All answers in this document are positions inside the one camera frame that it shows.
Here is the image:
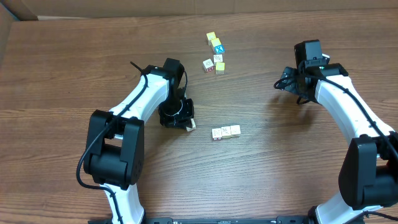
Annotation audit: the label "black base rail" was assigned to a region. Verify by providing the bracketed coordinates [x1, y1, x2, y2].
[141, 215, 316, 224]

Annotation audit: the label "plain white wooden block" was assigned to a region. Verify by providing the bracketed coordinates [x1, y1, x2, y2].
[230, 125, 241, 137]

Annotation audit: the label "blue pictogram block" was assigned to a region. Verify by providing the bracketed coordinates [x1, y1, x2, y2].
[186, 118, 196, 132]

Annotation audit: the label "blue X block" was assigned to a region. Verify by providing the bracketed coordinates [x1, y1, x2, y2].
[213, 45, 225, 54]

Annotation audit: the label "white patterned block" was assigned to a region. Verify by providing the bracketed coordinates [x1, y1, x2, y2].
[213, 54, 223, 64]

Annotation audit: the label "cardboard box wall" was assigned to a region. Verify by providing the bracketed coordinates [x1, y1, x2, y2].
[1, 0, 397, 21]

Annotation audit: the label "white block red side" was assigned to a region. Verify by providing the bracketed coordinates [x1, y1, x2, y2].
[203, 58, 215, 73]

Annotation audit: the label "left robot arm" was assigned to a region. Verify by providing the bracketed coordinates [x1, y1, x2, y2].
[76, 58, 196, 223]

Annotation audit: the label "white block red letters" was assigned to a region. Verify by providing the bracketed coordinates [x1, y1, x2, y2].
[211, 128, 222, 140]

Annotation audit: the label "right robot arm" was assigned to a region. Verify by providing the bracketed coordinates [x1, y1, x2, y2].
[274, 40, 397, 224]

